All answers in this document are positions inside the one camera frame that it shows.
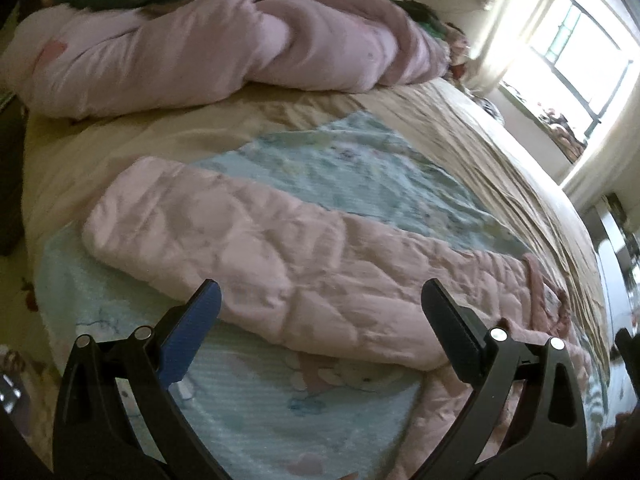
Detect pile of colourful clothes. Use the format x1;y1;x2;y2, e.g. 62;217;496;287
400;0;472;81

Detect pink rolled comforter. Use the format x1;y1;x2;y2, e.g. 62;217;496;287
0;0;451;121

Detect beige bed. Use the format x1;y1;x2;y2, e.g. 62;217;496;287
22;77;613;376

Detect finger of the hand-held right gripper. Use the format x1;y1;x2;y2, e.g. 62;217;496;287
615;327;640;401

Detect pink quilted blanket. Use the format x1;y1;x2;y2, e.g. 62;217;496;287
82;156;608;480

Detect white desk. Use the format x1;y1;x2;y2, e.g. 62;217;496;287
585;194;640;331

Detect window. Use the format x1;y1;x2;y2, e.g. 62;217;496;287
500;0;636;141

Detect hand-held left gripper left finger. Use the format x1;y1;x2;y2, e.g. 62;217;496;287
52;279;233;480

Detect windowsill clutter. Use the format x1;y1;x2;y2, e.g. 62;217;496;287
537;105;587;162

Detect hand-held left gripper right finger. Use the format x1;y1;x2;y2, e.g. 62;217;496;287
410;279;589;480

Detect light blue printed blanket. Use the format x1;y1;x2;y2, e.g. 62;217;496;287
37;110;623;480

